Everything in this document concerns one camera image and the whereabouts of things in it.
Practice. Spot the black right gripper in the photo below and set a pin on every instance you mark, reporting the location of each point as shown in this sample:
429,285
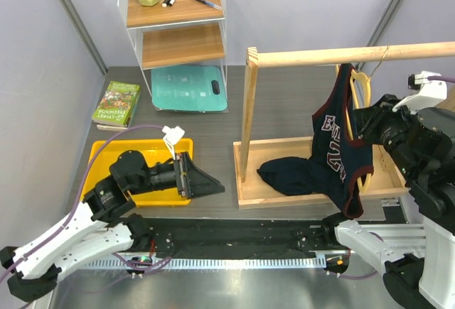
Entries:
367,119

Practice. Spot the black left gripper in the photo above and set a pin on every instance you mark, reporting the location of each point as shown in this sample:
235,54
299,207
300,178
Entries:
193,185

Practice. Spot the navy maroon tank top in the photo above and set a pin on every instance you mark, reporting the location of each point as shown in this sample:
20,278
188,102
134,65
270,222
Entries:
337,161

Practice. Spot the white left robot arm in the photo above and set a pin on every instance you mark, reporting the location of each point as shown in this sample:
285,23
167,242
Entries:
102,223

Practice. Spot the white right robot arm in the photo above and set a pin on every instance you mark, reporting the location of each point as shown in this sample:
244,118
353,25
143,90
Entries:
416,259

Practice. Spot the wooden clothes rack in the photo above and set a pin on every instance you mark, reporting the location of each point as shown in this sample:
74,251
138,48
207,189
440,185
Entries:
385,181

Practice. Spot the teal cutting board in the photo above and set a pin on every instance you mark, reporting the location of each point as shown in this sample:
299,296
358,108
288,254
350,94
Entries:
188,88

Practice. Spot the yellow plastic tray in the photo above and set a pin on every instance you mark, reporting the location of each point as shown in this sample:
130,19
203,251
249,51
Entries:
153,151

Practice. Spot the thin wooden block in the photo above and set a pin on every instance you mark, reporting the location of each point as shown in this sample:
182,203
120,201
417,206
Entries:
111,128

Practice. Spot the green paperback book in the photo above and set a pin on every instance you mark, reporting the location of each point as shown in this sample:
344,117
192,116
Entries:
117,104

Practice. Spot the blue pen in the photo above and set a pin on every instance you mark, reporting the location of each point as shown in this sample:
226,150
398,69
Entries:
210,4

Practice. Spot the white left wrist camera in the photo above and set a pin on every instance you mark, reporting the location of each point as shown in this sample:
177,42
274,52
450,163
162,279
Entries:
172,135

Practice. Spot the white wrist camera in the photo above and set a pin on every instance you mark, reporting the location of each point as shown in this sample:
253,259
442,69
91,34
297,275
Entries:
172,135
429,90

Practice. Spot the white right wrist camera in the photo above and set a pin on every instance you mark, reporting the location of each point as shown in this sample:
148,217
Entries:
429,90

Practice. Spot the white slotted cable duct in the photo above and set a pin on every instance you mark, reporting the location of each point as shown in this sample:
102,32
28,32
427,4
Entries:
318,262

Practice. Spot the white wire shelf unit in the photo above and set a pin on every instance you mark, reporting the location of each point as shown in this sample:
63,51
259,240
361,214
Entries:
187,33

